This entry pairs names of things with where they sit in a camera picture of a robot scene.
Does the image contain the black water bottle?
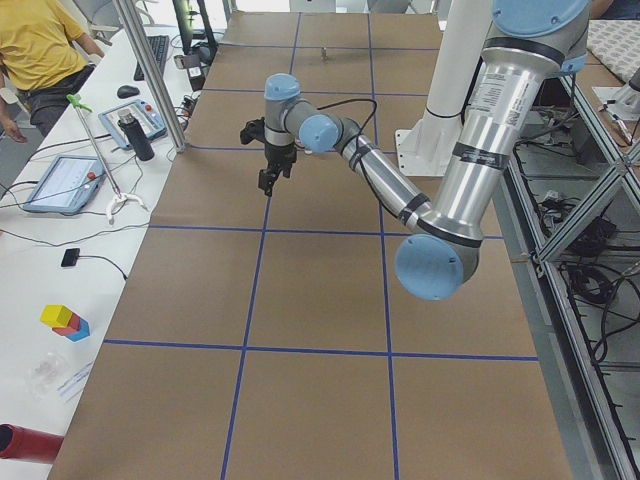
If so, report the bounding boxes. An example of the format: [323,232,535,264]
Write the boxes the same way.
[118,109,155,161]

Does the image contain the yellow red blue block stack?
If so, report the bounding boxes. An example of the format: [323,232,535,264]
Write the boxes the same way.
[40,304,90,342]

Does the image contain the red cylinder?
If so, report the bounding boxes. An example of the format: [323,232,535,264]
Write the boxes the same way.
[1,424,64,464]

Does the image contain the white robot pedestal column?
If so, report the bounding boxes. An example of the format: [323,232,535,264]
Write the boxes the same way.
[396,0,492,177]

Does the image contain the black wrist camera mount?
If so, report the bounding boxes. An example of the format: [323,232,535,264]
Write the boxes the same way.
[239,117,266,145]

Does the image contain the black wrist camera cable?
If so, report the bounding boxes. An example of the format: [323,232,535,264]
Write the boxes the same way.
[309,97,379,151]

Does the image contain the blue teach pendant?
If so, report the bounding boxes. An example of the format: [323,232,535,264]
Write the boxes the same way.
[97,99,168,150]
[23,155,105,214]

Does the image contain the person in yellow shirt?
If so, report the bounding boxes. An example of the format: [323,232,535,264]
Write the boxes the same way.
[1,1,104,136]

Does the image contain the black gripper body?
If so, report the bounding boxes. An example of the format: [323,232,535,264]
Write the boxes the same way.
[265,143,297,178]

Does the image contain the black computer mouse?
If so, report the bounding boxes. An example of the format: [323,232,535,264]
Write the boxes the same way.
[116,85,140,99]

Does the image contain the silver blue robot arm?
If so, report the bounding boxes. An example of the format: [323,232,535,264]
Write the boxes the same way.
[240,1,590,300]

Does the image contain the grabber reacher tool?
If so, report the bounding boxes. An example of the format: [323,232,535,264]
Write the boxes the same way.
[66,94,148,224]

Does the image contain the near blue teach pendant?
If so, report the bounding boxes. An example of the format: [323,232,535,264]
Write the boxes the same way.
[23,155,105,214]

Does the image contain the aluminium frame post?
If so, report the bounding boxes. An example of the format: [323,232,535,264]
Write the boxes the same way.
[114,0,186,153]

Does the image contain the small black square sensor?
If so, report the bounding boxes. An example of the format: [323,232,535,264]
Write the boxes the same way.
[60,248,80,268]

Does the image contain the clear plastic bag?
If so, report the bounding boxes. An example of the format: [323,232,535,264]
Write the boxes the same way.
[26,352,69,398]

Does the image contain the black keyboard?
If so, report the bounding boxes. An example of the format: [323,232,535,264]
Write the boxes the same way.
[133,35,171,81]

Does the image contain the far blue teach pendant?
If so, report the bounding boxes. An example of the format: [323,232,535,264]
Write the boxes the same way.
[97,99,168,150]

